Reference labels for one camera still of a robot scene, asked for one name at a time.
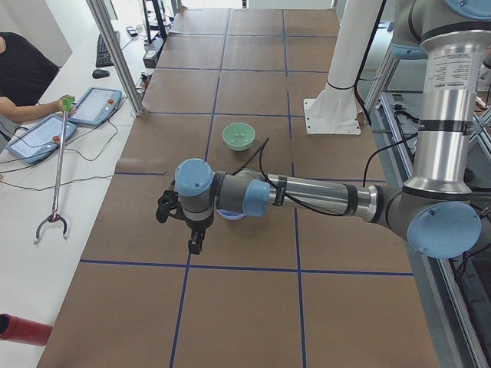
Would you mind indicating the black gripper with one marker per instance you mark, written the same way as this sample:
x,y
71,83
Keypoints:
x,y
199,225

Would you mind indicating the blue ceramic bowl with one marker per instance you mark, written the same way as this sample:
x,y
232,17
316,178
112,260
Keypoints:
x,y
231,216

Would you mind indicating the silver reacher grabber tool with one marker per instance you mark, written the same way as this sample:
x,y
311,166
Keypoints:
x,y
55,216

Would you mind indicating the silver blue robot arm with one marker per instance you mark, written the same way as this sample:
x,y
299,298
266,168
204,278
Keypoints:
x,y
431,210

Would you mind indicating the green ceramic bowl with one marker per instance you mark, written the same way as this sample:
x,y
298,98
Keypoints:
x,y
238,136

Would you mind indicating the person's hand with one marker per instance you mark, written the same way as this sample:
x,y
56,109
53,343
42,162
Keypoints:
x,y
66,103

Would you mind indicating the far teach pendant tablet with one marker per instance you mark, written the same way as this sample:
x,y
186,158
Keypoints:
x,y
96,106

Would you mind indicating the teach pendant tablet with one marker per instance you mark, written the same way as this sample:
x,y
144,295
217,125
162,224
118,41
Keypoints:
x,y
39,142
96,106

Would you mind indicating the near teach pendant tablet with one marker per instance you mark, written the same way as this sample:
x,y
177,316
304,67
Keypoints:
x,y
39,142

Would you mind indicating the black computer mouse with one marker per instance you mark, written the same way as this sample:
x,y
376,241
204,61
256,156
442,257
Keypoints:
x,y
100,73

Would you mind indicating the red cylinder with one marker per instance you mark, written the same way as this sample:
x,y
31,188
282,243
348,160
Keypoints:
x,y
20,330

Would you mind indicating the black keyboard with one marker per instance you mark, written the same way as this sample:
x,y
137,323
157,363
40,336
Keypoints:
x,y
103,58

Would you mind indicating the person in black shirt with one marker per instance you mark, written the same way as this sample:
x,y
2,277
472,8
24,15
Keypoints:
x,y
25,75

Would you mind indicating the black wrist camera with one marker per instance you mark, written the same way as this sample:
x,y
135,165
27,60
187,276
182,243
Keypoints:
x,y
168,205

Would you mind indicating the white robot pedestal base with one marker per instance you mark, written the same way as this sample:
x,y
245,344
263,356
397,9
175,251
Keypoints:
x,y
334,110

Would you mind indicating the aluminium frame post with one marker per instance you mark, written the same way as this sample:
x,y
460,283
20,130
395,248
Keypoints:
x,y
102,20

